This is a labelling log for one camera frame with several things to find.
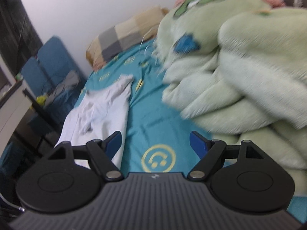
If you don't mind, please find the blue covered chair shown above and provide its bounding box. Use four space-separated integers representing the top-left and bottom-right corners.
37 36 88 108
21 57 48 101

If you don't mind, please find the teal patterned bed sheet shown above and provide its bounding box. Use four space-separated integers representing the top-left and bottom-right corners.
72 38 307 224

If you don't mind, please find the green fleece blanket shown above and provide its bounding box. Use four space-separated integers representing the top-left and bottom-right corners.
153 0 307 175

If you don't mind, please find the brown cushion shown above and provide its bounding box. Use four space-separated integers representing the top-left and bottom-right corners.
85 8 170 67

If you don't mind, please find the light grey garment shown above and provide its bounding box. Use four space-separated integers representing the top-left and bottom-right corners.
55 74 135 170

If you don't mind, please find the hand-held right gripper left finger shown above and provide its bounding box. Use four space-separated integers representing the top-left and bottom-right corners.
47 131 124 181

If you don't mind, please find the white desk with black legs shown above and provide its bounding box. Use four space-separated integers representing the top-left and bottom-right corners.
0 79 63 159

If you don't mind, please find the white charging cable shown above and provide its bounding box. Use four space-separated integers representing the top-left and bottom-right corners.
139 27 163 67

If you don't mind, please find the plaid pillow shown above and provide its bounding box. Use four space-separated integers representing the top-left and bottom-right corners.
86 7 166 70

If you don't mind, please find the dark barred window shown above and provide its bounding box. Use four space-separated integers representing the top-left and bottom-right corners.
0 0 44 77

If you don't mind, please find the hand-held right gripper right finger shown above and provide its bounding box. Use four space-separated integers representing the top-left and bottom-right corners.
187 131 264 181

